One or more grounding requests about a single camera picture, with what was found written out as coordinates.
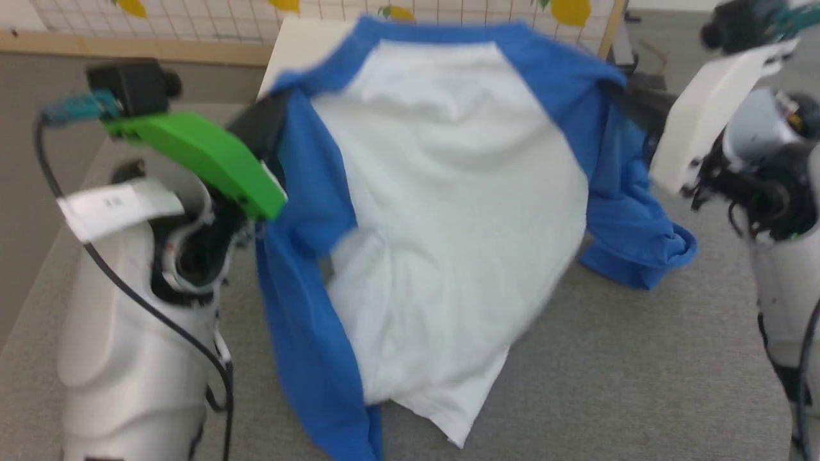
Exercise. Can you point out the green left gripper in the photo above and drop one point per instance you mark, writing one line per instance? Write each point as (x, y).
(205, 157)

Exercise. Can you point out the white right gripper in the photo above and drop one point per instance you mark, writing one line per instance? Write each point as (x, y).
(701, 109)

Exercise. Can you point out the blue and white raglan shirt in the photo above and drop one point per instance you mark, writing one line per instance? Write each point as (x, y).
(448, 211)

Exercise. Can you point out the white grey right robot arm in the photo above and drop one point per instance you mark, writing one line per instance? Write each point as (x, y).
(778, 275)

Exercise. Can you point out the metal stand foot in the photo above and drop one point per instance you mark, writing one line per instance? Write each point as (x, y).
(624, 51)

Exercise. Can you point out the white box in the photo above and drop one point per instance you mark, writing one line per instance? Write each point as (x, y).
(295, 51)

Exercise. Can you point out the lemon print partition screen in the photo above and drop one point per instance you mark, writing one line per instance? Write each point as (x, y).
(192, 25)

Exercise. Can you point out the grey fabric sofa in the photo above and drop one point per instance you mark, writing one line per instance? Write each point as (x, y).
(608, 358)

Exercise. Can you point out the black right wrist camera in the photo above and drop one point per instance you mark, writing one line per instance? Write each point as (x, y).
(737, 25)

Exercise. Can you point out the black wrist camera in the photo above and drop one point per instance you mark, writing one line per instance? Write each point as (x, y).
(737, 25)
(131, 83)

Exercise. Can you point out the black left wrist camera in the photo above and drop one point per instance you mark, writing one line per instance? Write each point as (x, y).
(131, 83)

